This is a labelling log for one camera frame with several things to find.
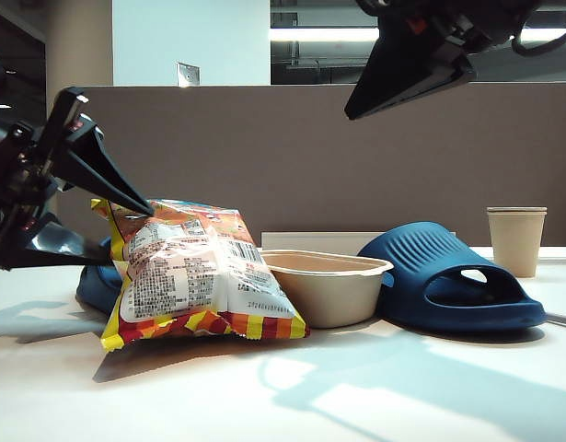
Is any metal wall plate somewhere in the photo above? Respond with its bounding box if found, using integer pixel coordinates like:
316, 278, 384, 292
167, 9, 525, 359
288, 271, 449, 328
175, 62, 202, 88

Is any beige paper cup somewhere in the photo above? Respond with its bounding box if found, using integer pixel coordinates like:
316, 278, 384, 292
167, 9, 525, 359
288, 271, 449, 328
485, 206, 549, 279

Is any dark blue slide slipper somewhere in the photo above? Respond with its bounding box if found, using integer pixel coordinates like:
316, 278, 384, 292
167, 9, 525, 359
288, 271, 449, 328
75, 237, 127, 317
355, 222, 549, 333

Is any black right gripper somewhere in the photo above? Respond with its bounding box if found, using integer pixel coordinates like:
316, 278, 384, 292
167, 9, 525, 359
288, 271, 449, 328
344, 0, 541, 121

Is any white ceiling light strip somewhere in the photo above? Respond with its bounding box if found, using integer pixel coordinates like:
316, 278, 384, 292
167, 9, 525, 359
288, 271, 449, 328
269, 28, 566, 43

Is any brown desk partition panel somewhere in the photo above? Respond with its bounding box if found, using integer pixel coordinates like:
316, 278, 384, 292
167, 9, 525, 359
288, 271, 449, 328
54, 83, 566, 250

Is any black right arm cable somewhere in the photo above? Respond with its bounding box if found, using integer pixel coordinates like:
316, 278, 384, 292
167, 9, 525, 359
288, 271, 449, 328
511, 22, 566, 57

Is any white rectangular box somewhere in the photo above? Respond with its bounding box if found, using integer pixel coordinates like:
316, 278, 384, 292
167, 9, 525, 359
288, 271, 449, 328
261, 232, 457, 253

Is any dark glass door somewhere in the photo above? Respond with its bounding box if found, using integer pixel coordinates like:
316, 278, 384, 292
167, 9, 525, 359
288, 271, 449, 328
0, 8, 49, 263

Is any orange yellow chip bag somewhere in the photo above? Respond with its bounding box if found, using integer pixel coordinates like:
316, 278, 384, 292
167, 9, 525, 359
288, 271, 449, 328
89, 198, 310, 354

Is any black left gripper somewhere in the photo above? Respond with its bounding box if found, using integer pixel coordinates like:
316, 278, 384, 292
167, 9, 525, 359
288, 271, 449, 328
0, 87, 155, 273

